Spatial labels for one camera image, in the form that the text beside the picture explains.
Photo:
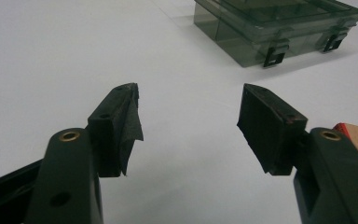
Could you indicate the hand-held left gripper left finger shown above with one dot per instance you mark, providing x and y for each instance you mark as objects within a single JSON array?
[{"x": 112, "y": 130}]

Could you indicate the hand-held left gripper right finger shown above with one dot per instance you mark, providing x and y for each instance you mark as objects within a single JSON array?
[{"x": 267, "y": 133}]

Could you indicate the transparent grey organizer box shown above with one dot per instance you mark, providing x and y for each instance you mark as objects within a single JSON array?
[{"x": 245, "y": 46}]

